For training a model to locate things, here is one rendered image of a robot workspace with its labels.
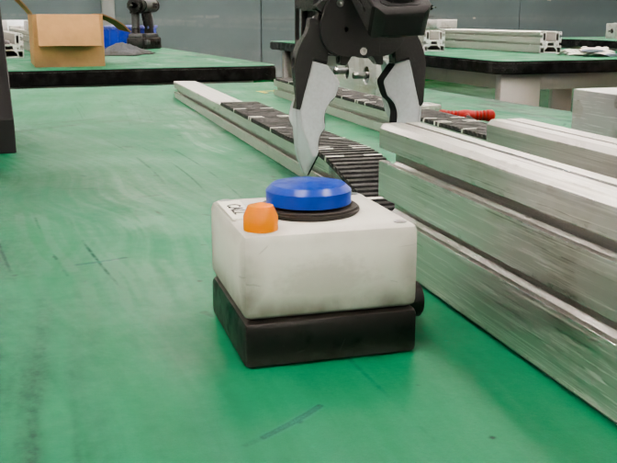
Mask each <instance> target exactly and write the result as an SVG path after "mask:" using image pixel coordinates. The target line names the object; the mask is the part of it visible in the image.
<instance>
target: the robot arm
mask: <svg viewBox="0 0 617 463"><path fill-rule="evenodd" d="M431 5H432V4H431V3H430V1H429V0H295V48H294V50H293V55H292V62H291V71H292V78H293V86H294V92H295V98H294V99H293V101H292V104H291V107H290V110H289V120H290V122H291V124H292V126H293V136H294V146H295V152H296V156H297V161H298V164H299V167H300V170H301V172H302V174H303V175H309V173H310V171H311V169H312V167H313V165H314V164H315V163H316V161H317V159H318V157H319V139H320V135H321V133H322V132H323V131H324V129H325V112H326V109H327V106H328V105H329V103H330V102H331V101H332V100H333V99H334V98H335V97H336V94H337V91H338V88H339V84H340V83H339V80H338V79H337V77H336V76H335V74H334V73H333V72H332V70H331V68H330V67H329V66H328V65H327V62H328V56H336V63H337V64H338V65H346V64H347V63H348V61H350V59H351V58H352V57H356V58H368V59H369V60H370V61H371V62H372V63H373V64H378V65H381V71H382V73H381V74H380V75H379V77H378V78H377V85H378V88H379V91H380V94H381V96H382V100H383V105H384V108H385V111H386V113H387V116H388V118H389V123H393V122H402V123H406V122H419V123H421V106H422V104H423V98H424V86H425V74H426V61H425V55H424V50H423V47H422V45H421V41H420V39H419V37H418V36H423V35H424V34H425V30H426V26H427V22H428V18H429V14H430V10H431ZM300 8H301V38H299V9H300ZM387 55H388V59H383V56H387Z"/></svg>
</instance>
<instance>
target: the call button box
mask: <svg viewBox="0 0 617 463"><path fill-rule="evenodd" d="M256 202H264V203H266V198H244V199H221V200H218V201H216V202H214V203H213V205H212V207H211V232H212V267H213V269H214V272H215V273H216V275H217V276H216V277H214V279H213V310H214V312H215V313H216V315H217V317H218V319H219V321H220V323H221V325H222V326H223V328H224V330H225V332H226V333H227V335H228V337H229V338H230V340H231V342H232V343H233V345H234V347H235V349H236V350H237V352H238V354H239V356H240V357H241V360H242V362H243V363H244V365H245V366H246V367H266V366H274V365H283V364H291V363H300V362H308V361H317V360H325V359H333V358H343V357H351V356H367V355H376V354H384V353H393V352H401V351H410V350H412V349H413V348H414V346H415V321H416V316H420V315H421V313H422V312H423V309H424V294H423V290H422V287H421V285H420V283H418V281H416V260H417V229H416V226H415V225H414V224H413V223H411V222H409V221H407V220H405V219H403V218H401V217H400V216H399V215H397V214H395V213H393V212H392V211H390V210H388V209H386V208H384V207H382V206H380V205H379V204H377V203H375V202H374V201H372V200H371V199H369V198H366V197H365V196H363V195H361V194H358V193H357V192H352V202H351V204H349V205H347V206H345V207H341V208H337V209H324V210H292V209H280V208H276V207H275V210H276V213H277V215H278V230H277V231H274V232H268V233H251V232H246V231H244V230H243V214H244V212H245V210H246V208H247V206H248V205H249V204H252V203H256Z"/></svg>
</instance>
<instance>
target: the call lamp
mask: <svg viewBox="0 0 617 463"><path fill-rule="evenodd" d="M243 230H244V231H246V232H251V233H268V232H276V231H277V230H278V215H277V213H276V210H275V207H274V205H273V204H270V203H264V202H256V203H252V204H249V205H248V206H247V208H246V210H245V212H244V214H243Z"/></svg>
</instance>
